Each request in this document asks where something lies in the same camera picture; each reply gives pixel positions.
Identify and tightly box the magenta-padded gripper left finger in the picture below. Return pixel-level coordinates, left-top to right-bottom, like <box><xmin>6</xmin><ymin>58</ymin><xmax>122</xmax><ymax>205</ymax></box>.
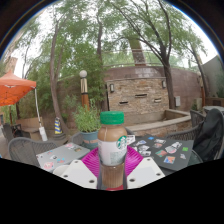
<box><xmin>59</xmin><ymin>146</ymin><xmax>101</xmax><ymax>190</ymax></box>

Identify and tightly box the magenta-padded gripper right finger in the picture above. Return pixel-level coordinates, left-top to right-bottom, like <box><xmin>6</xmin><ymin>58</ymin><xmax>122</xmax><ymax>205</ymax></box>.
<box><xmin>125</xmin><ymin>145</ymin><xmax>166</xmax><ymax>190</ymax></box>

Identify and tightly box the green-capped coffee drink bottle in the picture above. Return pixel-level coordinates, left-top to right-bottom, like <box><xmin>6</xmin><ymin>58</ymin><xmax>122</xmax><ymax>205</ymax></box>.
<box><xmin>97</xmin><ymin>110</ymin><xmax>129</xmax><ymax>190</ymax></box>

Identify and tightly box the flat round red coaster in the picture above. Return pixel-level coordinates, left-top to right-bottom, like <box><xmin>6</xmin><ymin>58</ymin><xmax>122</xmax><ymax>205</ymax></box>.
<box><xmin>106</xmin><ymin>185</ymin><xmax>125</xmax><ymax>192</ymax></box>

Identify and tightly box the black laptop with stickers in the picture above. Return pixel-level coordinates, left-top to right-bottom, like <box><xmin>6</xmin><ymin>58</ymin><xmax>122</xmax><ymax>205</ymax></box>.
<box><xmin>128</xmin><ymin>133</ymin><xmax>195</xmax><ymax>174</ymax></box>

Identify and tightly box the blue yellow striped bollard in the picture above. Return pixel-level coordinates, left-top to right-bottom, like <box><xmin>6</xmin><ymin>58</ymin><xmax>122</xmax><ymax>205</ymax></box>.
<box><xmin>53</xmin><ymin>116</ymin><xmax>64</xmax><ymax>135</ymax></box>

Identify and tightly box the green plant in teal pot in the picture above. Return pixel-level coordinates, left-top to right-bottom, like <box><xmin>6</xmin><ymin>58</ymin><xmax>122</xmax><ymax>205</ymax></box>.
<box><xmin>73</xmin><ymin>103</ymin><xmax>102</xmax><ymax>151</ymax></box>

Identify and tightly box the black jacket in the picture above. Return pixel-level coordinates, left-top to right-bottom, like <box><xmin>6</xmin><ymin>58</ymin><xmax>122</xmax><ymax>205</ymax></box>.
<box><xmin>192</xmin><ymin>107</ymin><xmax>224</xmax><ymax>163</ymax></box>

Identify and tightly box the grey electrical box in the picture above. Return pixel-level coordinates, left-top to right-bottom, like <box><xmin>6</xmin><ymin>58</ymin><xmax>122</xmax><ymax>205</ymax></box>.
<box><xmin>174</xmin><ymin>95</ymin><xmax>182</xmax><ymax>108</ymax></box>

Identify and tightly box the orange patio canopy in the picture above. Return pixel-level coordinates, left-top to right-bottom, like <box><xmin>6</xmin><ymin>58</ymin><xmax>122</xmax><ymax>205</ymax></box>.
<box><xmin>0</xmin><ymin>70</ymin><xmax>38</xmax><ymax>108</ymax></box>

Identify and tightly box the globe-topped lamp post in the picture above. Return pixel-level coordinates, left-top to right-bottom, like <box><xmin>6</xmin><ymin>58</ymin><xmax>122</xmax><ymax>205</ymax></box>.
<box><xmin>79</xmin><ymin>69</ymin><xmax>91</xmax><ymax>111</ymax></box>

